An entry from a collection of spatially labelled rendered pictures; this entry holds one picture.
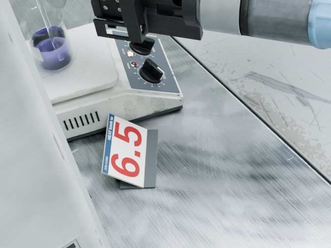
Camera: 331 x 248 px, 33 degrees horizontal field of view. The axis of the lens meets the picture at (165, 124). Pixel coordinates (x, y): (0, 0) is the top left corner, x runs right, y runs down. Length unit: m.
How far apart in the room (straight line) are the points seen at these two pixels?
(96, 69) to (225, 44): 0.22
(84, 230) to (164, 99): 0.59
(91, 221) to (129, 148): 0.56
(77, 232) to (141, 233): 0.52
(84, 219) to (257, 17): 0.39
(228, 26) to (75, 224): 0.40
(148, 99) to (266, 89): 0.17
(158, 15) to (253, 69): 0.27
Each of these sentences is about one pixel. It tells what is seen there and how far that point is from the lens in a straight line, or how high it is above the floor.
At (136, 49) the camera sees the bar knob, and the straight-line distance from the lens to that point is 0.78.
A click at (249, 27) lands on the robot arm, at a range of 0.53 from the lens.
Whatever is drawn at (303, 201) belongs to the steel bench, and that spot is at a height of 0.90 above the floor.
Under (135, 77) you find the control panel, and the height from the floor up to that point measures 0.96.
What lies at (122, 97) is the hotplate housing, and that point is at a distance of 0.72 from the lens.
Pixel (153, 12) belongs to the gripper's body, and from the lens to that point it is 0.59.
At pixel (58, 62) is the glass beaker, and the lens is 0.72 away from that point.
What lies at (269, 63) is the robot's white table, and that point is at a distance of 0.83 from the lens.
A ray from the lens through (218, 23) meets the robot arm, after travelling 0.54.
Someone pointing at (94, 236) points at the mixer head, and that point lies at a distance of 0.17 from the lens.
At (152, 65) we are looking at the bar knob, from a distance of 0.74.
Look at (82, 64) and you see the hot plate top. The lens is 0.73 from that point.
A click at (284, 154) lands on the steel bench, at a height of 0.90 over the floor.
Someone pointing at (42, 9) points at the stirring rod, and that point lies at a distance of 0.68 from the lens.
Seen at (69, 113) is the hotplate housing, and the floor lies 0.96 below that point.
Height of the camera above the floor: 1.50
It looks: 52 degrees down
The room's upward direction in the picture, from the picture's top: 10 degrees counter-clockwise
